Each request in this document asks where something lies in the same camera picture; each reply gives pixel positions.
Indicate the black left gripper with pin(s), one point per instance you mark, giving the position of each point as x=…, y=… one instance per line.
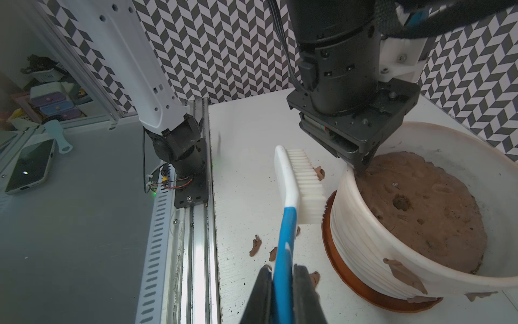
x=356, y=136

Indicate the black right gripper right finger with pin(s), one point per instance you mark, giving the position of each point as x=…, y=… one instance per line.
x=307, y=308

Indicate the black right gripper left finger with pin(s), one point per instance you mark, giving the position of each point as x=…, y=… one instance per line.
x=258, y=308

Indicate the white blue scrub brush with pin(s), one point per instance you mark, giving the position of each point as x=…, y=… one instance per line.
x=304, y=202

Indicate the white ceramic pot with mud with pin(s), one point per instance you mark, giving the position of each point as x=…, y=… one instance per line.
x=434, y=215

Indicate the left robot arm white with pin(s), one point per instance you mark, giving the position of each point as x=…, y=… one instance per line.
x=343, y=102

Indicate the brown pot saucer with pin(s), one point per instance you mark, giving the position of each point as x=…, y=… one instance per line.
x=355, y=284

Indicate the smartphone on desk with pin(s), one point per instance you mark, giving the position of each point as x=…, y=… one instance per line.
x=32, y=166

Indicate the white plastic scoop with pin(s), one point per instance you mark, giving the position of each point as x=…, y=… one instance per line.
x=55, y=130

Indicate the clutter boxes outside cell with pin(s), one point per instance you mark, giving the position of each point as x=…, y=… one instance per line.
x=52, y=94

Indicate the metal base rail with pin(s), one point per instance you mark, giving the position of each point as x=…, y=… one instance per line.
x=180, y=280

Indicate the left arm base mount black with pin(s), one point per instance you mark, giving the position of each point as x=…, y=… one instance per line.
x=190, y=178

